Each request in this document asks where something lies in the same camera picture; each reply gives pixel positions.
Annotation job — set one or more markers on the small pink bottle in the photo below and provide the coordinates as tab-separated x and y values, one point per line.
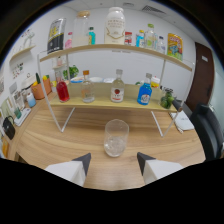
68	42

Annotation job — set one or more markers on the clear glass with ice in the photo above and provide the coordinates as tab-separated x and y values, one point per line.
116	143

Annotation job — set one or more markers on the black yellow packet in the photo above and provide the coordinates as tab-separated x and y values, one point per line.
56	36

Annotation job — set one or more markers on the red liquid bottle white cap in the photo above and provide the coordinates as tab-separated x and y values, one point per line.
63	92

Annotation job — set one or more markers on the small clear bottle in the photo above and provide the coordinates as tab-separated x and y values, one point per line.
161	46

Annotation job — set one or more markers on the blue liquid bottle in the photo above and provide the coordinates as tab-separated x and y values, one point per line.
144	95

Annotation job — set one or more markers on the wooden wall shelf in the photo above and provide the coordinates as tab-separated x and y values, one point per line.
21	52

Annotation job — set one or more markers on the ceiling air vent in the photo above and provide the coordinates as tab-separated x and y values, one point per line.
152	9

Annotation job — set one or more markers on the green leafy plant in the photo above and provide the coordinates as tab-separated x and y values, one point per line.
72	71

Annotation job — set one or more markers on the brown door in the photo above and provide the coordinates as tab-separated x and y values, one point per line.
201	76

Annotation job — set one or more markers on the green cup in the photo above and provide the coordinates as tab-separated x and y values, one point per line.
17	113

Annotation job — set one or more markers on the black chair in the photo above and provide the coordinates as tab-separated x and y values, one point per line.
208	130

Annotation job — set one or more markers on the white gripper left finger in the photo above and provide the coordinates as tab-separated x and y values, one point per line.
71	170

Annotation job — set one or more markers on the white zip pouch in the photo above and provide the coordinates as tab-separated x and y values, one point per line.
183	120

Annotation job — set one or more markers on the white and blue cup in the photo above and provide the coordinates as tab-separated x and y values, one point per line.
31	100

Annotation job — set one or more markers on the large clear jar cork lid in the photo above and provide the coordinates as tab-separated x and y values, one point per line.
81	31

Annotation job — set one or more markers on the white tray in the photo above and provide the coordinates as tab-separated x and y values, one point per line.
23	116

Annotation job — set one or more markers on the small red can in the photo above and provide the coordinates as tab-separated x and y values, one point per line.
128	38

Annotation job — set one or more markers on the yellow snack bag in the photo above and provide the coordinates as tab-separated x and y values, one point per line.
175	46

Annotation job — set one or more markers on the black kettle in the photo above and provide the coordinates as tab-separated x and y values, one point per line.
9	129

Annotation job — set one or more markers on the two-tier wooden shelf rack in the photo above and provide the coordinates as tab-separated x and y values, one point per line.
100	100

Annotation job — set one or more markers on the yellow tub white lid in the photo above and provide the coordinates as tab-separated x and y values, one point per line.
155	82

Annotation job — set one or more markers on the glass jar of limes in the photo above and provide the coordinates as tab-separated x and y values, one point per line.
166	100

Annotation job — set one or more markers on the clear bottle red label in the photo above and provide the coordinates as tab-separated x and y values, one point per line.
117	91

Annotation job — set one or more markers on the small light blue bottle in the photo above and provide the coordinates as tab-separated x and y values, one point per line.
140	40

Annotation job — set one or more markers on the large white jar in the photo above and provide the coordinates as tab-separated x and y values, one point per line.
115	28

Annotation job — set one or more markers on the small teal bottle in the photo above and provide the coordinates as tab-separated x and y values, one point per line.
92	37

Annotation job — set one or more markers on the orange basket with fruit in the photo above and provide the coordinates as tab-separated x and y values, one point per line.
40	90

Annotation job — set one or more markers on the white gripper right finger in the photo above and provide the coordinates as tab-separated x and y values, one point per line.
156	169

